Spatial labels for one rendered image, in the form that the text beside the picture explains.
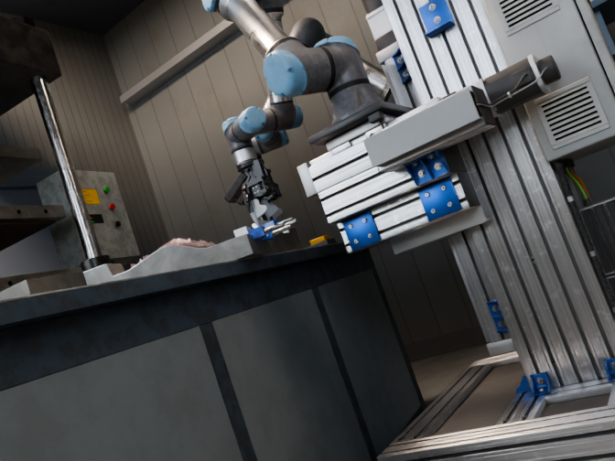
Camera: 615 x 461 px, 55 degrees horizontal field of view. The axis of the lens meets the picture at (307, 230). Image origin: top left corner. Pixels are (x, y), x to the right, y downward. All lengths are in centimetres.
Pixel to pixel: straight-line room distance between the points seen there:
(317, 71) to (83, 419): 95
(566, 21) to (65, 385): 130
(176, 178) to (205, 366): 384
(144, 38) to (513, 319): 442
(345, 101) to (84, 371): 90
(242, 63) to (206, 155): 80
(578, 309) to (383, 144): 64
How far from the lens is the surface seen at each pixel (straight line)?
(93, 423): 112
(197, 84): 500
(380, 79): 220
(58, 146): 247
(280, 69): 152
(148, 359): 125
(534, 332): 163
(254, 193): 187
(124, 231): 271
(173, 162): 515
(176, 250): 156
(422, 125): 133
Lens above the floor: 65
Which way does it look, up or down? 6 degrees up
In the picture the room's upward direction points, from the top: 19 degrees counter-clockwise
